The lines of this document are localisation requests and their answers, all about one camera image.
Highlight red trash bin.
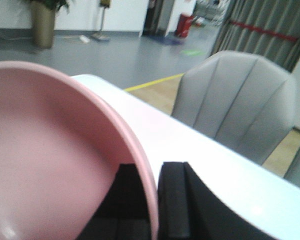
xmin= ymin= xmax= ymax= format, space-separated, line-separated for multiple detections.
xmin=174 ymin=13 xmax=194 ymax=38

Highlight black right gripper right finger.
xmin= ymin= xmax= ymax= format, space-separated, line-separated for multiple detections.
xmin=158 ymin=162 xmax=263 ymax=240

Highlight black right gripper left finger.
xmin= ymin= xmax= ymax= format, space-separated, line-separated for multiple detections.
xmin=77 ymin=164 xmax=150 ymax=240

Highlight sign stand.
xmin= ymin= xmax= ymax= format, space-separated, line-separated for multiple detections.
xmin=90 ymin=0 xmax=111 ymax=42

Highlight red barrier belt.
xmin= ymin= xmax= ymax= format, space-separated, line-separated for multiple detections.
xmin=229 ymin=20 xmax=299 ymax=43

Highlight potted plant gold vase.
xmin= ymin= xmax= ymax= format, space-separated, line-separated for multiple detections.
xmin=26 ymin=0 xmax=70 ymax=49

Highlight left grey upholstered chair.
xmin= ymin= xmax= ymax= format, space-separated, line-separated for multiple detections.
xmin=171 ymin=50 xmax=296 ymax=165

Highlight pink bowl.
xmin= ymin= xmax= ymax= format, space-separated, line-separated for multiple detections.
xmin=0 ymin=61 xmax=159 ymax=240

